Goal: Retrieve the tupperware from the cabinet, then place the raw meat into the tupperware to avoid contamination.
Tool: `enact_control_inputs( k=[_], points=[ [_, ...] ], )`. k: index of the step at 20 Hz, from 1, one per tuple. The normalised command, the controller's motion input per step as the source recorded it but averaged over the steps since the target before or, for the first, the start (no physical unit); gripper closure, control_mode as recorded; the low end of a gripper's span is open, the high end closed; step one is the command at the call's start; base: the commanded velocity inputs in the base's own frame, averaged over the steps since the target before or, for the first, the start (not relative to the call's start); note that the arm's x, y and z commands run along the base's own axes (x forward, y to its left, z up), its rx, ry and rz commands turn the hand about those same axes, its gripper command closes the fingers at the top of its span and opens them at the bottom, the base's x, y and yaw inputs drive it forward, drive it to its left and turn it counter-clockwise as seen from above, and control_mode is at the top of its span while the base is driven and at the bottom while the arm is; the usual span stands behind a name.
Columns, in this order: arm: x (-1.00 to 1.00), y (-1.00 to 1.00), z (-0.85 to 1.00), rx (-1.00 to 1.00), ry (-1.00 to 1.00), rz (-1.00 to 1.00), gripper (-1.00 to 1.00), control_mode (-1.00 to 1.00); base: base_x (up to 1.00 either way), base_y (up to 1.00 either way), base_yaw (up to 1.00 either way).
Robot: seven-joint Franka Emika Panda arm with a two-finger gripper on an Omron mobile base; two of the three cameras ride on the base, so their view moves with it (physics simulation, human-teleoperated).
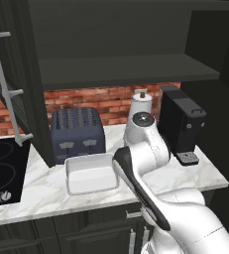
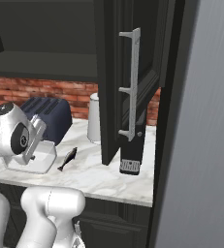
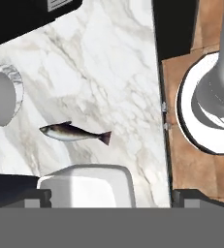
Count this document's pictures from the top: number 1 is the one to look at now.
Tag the black hob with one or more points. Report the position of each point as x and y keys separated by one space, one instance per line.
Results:
x=3 y=168

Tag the black coffee machine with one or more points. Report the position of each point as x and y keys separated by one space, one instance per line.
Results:
x=180 y=122

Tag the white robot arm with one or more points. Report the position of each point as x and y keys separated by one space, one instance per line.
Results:
x=188 y=225

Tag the white paper towel roll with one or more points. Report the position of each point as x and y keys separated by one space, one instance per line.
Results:
x=142 y=103

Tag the dark blue toaster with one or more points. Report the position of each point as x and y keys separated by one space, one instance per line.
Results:
x=76 y=135

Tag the dark wall cabinet door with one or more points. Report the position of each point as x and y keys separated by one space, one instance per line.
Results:
x=30 y=86

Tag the pale wall socket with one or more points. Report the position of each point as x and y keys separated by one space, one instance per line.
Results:
x=141 y=90

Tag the dark tall cabinet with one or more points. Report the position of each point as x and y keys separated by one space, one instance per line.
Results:
x=225 y=132

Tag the dark base cabinet run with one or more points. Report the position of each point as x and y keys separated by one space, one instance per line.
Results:
x=69 y=231

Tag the white rectangular tupperware container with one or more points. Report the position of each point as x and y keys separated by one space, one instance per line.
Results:
x=91 y=177

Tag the dark open wall cabinet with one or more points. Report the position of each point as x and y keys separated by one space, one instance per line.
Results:
x=119 y=39

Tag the silver hob knob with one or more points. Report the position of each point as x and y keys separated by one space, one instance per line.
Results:
x=5 y=196

